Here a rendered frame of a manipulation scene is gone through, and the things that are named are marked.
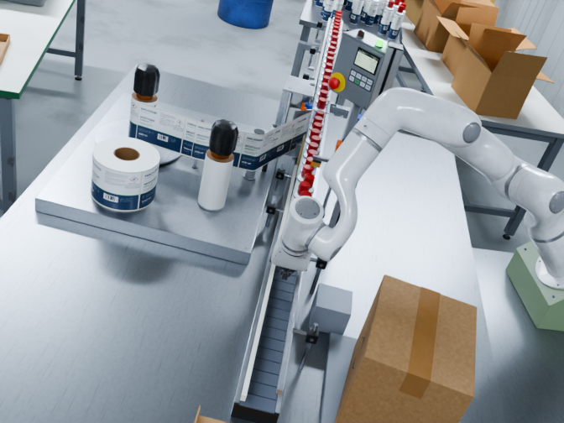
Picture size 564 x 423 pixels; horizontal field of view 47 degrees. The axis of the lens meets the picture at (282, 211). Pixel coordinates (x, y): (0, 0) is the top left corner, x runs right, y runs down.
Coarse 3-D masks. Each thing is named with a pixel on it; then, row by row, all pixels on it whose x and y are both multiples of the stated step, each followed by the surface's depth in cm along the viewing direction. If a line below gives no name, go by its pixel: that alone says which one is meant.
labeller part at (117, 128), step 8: (120, 120) 238; (128, 120) 239; (104, 128) 230; (112, 128) 232; (120, 128) 233; (96, 136) 225; (104, 136) 226; (112, 136) 227; (120, 136) 229; (160, 152) 226; (168, 152) 227; (160, 160) 221; (168, 160) 222
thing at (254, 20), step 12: (228, 0) 590; (240, 0) 585; (252, 0) 585; (264, 0) 591; (228, 12) 595; (240, 12) 591; (252, 12) 592; (264, 12) 599; (240, 24) 598; (252, 24) 599; (264, 24) 609
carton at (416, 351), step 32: (384, 288) 155; (416, 288) 158; (384, 320) 146; (416, 320) 148; (448, 320) 151; (352, 352) 173; (384, 352) 138; (416, 352) 140; (448, 352) 142; (352, 384) 141; (384, 384) 138; (416, 384) 136; (448, 384) 134; (352, 416) 146; (384, 416) 143; (416, 416) 140; (448, 416) 138
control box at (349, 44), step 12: (348, 36) 192; (372, 36) 195; (348, 48) 192; (372, 48) 188; (384, 48) 189; (336, 60) 197; (348, 60) 194; (336, 72) 198; (348, 72) 195; (360, 72) 192; (396, 72) 195; (348, 84) 197; (348, 96) 198; (360, 96) 195
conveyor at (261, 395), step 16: (320, 144) 259; (272, 288) 183; (288, 288) 184; (272, 304) 177; (288, 304) 179; (272, 320) 172; (288, 320) 174; (272, 336) 168; (256, 352) 162; (272, 352) 163; (256, 368) 158; (272, 368) 159; (256, 384) 154; (272, 384) 155; (240, 400) 149; (256, 400) 150; (272, 400) 151
